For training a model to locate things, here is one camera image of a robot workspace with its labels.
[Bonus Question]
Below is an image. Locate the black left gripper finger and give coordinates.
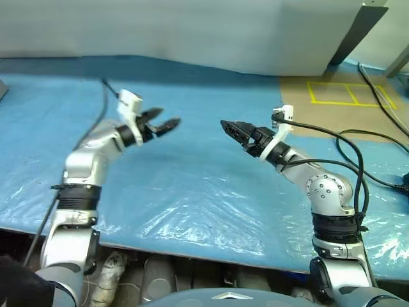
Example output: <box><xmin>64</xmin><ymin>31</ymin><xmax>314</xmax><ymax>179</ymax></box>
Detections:
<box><xmin>141</xmin><ymin>107</ymin><xmax>165</xmax><ymax>122</ymax></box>
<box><xmin>154</xmin><ymin>116</ymin><xmax>182</xmax><ymax>138</ymax></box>

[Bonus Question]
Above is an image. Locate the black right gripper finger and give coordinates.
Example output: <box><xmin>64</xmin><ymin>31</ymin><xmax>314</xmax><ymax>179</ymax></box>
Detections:
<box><xmin>219</xmin><ymin>120</ymin><xmax>257</xmax><ymax>138</ymax></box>
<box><xmin>222</xmin><ymin>127</ymin><xmax>252</xmax><ymax>150</ymax></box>

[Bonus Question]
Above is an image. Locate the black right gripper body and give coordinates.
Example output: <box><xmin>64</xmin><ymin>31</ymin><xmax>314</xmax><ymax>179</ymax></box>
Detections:
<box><xmin>245</xmin><ymin>126</ymin><xmax>275</xmax><ymax>159</ymax></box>

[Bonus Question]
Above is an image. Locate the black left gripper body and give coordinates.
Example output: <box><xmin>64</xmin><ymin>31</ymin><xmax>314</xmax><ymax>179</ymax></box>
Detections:
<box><xmin>137</xmin><ymin>114</ymin><xmax>158</xmax><ymax>144</ymax></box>

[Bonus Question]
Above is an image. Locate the brown cardboard sheet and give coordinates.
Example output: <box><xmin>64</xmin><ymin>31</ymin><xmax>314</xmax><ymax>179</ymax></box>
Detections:
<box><xmin>279</xmin><ymin>71</ymin><xmax>409</xmax><ymax>142</ymax></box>

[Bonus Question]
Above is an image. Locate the blue plastic table cover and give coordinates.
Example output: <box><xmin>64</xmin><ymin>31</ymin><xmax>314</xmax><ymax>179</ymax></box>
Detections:
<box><xmin>0</xmin><ymin>56</ymin><xmax>409</xmax><ymax>283</ymax></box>

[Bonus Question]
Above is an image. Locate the yellow tape rectangle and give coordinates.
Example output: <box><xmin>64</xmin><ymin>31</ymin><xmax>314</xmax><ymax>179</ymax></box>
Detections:
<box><xmin>306</xmin><ymin>81</ymin><xmax>397</xmax><ymax>110</ymax></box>

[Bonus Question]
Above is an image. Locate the white backdrop board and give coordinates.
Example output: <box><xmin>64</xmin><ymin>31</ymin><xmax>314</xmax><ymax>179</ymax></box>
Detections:
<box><xmin>0</xmin><ymin>0</ymin><xmax>366</xmax><ymax>77</ymax></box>

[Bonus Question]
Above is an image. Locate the dark leaning panel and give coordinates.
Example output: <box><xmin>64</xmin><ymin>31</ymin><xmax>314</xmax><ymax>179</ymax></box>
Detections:
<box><xmin>328</xmin><ymin>5</ymin><xmax>389</xmax><ymax>67</ymax></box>

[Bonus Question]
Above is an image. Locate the grey rounded cylinder shape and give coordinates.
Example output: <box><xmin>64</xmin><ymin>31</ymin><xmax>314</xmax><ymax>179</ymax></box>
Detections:
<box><xmin>141</xmin><ymin>255</ymin><xmax>177</xmax><ymax>303</ymax></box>

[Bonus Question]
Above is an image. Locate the white wrapped rounded shape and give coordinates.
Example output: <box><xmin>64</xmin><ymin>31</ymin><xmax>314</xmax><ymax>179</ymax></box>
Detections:
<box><xmin>92</xmin><ymin>250</ymin><xmax>129</xmax><ymax>305</ymax></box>

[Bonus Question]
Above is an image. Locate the black power adapter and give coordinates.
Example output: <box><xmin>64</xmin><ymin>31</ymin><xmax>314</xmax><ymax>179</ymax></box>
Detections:
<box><xmin>396</xmin><ymin>172</ymin><xmax>409</xmax><ymax>193</ymax></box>

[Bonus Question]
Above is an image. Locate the grey robot torso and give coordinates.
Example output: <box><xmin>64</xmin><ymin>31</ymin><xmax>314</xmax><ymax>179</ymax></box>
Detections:
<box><xmin>150</xmin><ymin>287</ymin><xmax>302</xmax><ymax>307</ymax></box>

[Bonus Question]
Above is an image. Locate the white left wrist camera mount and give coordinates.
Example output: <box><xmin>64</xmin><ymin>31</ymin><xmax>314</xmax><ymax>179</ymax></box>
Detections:
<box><xmin>116</xmin><ymin>89</ymin><xmax>144</xmax><ymax>145</ymax></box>

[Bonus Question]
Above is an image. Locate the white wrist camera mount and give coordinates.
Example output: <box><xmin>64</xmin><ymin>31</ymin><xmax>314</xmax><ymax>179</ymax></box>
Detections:
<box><xmin>259</xmin><ymin>104</ymin><xmax>295</xmax><ymax>164</ymax></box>
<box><xmin>116</xmin><ymin>89</ymin><xmax>144</xmax><ymax>145</ymax></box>

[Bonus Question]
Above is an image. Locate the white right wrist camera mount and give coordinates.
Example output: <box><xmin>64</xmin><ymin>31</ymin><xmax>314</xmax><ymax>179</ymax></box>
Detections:
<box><xmin>259</xmin><ymin>104</ymin><xmax>295</xmax><ymax>164</ymax></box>

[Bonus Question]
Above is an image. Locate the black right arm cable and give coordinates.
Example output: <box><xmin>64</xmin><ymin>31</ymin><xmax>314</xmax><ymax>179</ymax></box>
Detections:
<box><xmin>270</xmin><ymin>110</ymin><xmax>380</xmax><ymax>288</ymax></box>

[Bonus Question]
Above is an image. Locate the black looped power cable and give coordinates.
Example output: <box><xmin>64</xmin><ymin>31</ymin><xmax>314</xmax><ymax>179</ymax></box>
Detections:
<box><xmin>336</xmin><ymin>129</ymin><xmax>409</xmax><ymax>190</ymax></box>

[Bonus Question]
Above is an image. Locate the light grey cable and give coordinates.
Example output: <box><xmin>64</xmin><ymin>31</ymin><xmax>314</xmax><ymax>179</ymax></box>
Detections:
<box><xmin>364</xmin><ymin>72</ymin><xmax>409</xmax><ymax>129</ymax></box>

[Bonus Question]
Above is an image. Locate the grey aluminium post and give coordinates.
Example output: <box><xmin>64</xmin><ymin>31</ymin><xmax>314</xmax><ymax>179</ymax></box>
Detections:
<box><xmin>385</xmin><ymin>43</ymin><xmax>409</xmax><ymax>78</ymax></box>

